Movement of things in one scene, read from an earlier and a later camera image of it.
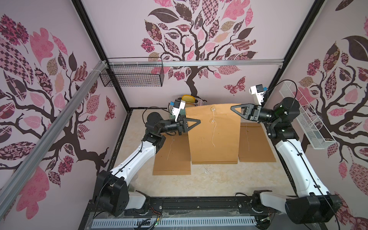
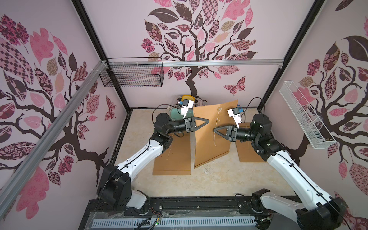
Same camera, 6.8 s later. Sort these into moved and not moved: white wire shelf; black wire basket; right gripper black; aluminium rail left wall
Moved: right gripper black
Not moved: white wire shelf; black wire basket; aluminium rail left wall
